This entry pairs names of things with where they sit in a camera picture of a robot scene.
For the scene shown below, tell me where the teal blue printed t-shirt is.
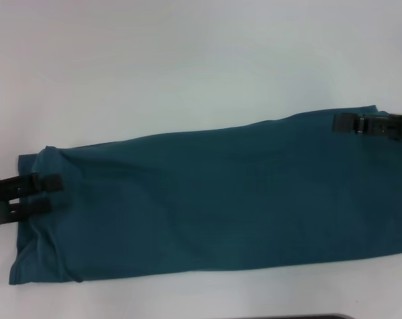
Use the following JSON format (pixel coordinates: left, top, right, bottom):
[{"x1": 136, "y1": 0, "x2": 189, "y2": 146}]
[{"x1": 8, "y1": 104, "x2": 402, "y2": 287}]

